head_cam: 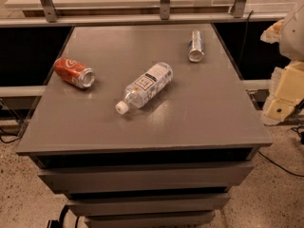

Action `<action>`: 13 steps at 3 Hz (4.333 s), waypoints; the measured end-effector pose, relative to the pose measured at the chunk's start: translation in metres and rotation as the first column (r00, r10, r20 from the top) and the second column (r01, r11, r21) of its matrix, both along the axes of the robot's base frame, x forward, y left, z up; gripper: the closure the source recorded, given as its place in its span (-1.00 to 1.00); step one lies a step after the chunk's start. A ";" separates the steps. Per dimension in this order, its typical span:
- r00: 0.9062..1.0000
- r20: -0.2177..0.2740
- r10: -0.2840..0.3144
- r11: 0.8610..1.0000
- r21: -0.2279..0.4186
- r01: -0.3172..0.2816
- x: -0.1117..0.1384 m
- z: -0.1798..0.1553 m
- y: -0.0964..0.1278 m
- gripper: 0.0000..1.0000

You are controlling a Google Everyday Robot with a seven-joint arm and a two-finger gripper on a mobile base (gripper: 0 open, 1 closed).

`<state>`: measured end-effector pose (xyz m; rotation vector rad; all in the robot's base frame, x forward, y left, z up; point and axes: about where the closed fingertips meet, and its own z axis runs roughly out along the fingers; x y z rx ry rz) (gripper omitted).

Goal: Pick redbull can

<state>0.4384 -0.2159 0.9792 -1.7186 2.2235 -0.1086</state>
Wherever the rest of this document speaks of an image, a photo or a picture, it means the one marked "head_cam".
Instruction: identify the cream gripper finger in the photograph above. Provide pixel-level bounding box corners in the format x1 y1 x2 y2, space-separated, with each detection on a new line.
260 19 284 44
260 61 304 125

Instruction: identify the silver blue redbull can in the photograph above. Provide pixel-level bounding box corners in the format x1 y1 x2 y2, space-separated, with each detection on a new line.
188 30 204 63

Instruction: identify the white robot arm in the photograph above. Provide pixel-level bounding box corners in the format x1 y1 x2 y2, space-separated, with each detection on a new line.
260 0 304 125

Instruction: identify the red coca-cola can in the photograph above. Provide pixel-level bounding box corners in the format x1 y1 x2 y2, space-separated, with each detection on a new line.
54 57 95 89

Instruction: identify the clear plastic water bottle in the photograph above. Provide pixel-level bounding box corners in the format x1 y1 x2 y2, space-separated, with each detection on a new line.
115 62 173 115

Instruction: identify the grey drawer cabinet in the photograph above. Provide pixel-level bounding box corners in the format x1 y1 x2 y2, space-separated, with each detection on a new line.
17 24 272 228

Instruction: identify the black floor cable right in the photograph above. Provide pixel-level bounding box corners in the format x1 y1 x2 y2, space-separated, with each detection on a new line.
257 125 304 178

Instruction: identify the black floor cable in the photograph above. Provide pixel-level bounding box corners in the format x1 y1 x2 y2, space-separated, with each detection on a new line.
0 98 25 144
257 125 304 178

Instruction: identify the metal glass railing frame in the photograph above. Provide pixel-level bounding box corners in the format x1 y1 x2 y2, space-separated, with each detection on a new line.
0 0 295 28

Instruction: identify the black floor cable left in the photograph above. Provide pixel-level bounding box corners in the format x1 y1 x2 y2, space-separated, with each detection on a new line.
0 98 25 144

